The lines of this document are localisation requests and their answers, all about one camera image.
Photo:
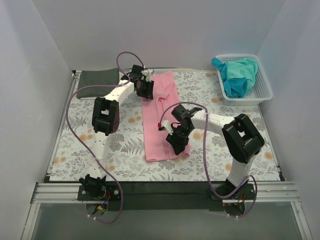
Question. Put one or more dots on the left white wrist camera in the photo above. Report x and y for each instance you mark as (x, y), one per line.
(147, 74)

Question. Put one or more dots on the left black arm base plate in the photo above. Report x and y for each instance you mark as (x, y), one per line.
(112, 192)

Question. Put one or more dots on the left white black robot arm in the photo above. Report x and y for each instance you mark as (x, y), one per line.
(106, 121)

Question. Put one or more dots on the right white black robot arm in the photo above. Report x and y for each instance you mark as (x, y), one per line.
(242, 138)

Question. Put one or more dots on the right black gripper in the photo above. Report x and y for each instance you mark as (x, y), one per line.
(178, 139)

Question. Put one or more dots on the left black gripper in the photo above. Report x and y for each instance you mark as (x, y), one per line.
(145, 89)

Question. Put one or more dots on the aluminium frame rail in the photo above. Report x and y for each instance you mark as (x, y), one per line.
(266, 191)

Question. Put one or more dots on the teal t-shirt in basket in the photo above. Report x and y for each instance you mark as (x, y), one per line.
(238, 76)

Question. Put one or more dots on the floral patterned table mat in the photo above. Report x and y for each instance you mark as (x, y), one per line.
(126, 159)

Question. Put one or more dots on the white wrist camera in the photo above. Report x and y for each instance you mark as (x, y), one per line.
(147, 74)
(165, 125)

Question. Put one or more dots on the folded dark grey t-shirt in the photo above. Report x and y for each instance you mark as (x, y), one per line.
(91, 78)

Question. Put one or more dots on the white plastic basket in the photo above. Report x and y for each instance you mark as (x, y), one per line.
(260, 92)

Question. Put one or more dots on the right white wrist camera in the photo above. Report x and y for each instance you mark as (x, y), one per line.
(165, 125)

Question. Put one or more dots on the pink t-shirt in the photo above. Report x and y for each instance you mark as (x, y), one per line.
(165, 94)

